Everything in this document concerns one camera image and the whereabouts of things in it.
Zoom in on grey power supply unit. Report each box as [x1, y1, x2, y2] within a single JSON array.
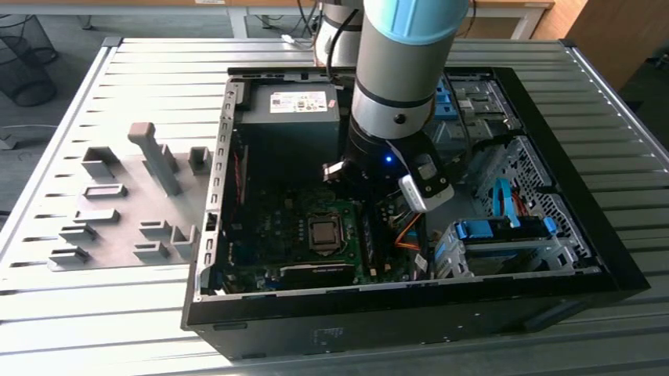
[[233, 81, 356, 173]]

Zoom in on CPU with silver top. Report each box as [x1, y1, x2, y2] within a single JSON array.
[[310, 221, 340, 244]]

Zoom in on hard disk in blue carrier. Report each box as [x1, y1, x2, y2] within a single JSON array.
[[451, 216, 558, 242]]

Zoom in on green motherboard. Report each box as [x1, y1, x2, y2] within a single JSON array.
[[219, 187, 419, 293]]

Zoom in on grey metal drive cage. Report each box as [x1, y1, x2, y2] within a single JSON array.
[[431, 76, 523, 165]]

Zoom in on black graphics card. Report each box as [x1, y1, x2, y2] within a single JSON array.
[[276, 262, 356, 289]]

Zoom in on grey metal disk bay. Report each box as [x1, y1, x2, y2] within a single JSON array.
[[431, 234, 581, 279]]

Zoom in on black open PC case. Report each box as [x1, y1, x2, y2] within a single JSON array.
[[180, 66, 651, 361]]

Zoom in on grey parts rack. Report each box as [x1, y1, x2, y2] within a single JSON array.
[[45, 121, 213, 272]]

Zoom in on white framed wooden desk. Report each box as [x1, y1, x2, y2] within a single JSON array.
[[224, 0, 555, 40]]

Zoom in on brown wooden cabinet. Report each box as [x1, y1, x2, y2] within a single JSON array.
[[531, 0, 669, 91]]

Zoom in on grey floor stand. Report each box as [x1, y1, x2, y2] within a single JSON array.
[[0, 124, 59, 150]]

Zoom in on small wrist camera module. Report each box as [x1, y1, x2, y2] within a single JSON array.
[[320, 159, 350, 184]]

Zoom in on white camera with black bracket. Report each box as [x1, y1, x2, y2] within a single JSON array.
[[396, 153, 456, 213]]

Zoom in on orange wires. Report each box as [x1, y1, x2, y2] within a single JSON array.
[[392, 213, 423, 251]]

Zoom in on blue plastic drive bracket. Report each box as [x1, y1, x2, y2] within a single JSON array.
[[432, 78, 456, 122]]

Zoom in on black cable bundle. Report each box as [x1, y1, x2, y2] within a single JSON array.
[[459, 135, 517, 185]]

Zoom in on blue flat wire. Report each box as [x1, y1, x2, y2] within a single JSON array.
[[490, 178, 523, 230]]

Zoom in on black wire mesh bin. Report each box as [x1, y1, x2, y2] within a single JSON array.
[[0, 15, 60, 107]]

